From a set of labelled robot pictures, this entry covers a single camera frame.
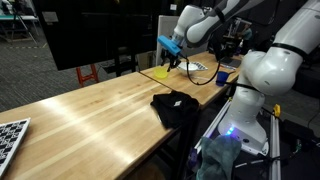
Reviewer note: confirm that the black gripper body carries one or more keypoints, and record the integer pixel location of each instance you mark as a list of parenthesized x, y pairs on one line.
[(171, 57)]

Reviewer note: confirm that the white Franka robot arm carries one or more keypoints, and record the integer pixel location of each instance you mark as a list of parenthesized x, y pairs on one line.
[(266, 73)]

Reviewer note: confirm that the yellow plastic bowl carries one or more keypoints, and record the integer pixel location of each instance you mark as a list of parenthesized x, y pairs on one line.
[(160, 74)]

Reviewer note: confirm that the white plate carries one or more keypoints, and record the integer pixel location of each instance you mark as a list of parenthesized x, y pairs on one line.
[(188, 69)]

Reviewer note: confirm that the cardboard box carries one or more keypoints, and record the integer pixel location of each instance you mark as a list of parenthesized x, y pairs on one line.
[(146, 60)]

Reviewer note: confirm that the small checkerboard sheet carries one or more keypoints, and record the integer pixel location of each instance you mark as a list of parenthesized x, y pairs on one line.
[(201, 66)]

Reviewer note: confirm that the white divider board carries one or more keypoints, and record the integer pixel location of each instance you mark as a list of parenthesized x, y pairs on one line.
[(163, 25)]

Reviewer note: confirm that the black cloth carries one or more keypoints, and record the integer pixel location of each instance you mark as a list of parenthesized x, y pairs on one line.
[(173, 111)]

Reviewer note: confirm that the small white sign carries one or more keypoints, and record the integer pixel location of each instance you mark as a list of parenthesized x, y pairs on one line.
[(173, 7)]

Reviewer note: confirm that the red pen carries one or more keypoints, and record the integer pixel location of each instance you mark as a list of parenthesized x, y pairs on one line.
[(225, 66)]

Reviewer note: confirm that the grey laptop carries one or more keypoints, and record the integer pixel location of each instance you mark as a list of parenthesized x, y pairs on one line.
[(231, 62)]

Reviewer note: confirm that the yellow purple clamp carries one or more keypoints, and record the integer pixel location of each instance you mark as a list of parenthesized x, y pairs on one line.
[(276, 110), (230, 99)]

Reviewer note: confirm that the white purple spray bottle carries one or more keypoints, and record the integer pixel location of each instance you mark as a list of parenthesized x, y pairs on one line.
[(239, 47)]

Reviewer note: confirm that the seated person teal shirt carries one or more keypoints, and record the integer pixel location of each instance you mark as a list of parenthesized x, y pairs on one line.
[(247, 33)]

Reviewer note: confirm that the black table leg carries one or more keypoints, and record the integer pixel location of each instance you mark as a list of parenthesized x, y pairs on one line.
[(186, 146)]

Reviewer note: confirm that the orange stool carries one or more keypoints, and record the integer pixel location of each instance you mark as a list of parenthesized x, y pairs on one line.
[(80, 74)]

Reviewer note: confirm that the large black screen panel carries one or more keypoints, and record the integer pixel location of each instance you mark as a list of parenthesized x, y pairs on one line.
[(83, 33)]

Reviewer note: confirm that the teal cloth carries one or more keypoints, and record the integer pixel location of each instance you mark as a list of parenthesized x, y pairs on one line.
[(216, 156)]

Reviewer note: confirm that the grey label plate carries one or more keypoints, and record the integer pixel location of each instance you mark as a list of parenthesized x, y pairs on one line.
[(50, 16)]

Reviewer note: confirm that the black power box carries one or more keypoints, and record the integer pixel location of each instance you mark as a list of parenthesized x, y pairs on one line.
[(296, 131)]

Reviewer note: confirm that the large checkerboard board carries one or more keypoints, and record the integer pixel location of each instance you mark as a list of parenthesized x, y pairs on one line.
[(10, 140)]

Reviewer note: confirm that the aluminium rail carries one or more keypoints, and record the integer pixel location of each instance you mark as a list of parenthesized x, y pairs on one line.
[(212, 126), (275, 150)]

